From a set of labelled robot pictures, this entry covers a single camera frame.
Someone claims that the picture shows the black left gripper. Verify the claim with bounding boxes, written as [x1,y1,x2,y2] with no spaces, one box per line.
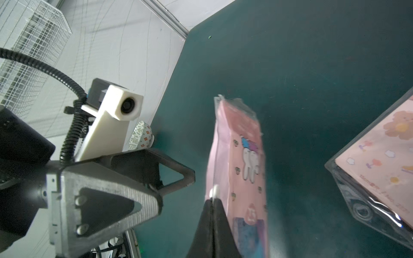
[1,107,195,258]

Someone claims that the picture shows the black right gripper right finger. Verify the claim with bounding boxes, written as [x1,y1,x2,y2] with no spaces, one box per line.
[213,198,242,258]

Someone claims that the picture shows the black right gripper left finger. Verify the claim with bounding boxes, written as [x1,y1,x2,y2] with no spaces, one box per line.
[186,200,214,258]

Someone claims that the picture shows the small pink ruler set pouch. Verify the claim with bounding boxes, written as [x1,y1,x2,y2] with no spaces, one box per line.
[325,90,413,248]

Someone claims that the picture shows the patterned ceramic bowl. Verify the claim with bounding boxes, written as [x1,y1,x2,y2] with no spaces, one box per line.
[128,121,154,151]

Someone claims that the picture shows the left black corrugated cable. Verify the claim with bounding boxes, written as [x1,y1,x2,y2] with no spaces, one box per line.
[0,47,89,164]

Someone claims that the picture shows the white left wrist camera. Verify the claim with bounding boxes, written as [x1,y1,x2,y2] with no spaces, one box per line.
[74,78,144,162]

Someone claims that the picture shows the white wire basket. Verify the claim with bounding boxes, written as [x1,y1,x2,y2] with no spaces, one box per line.
[1,1,72,119]

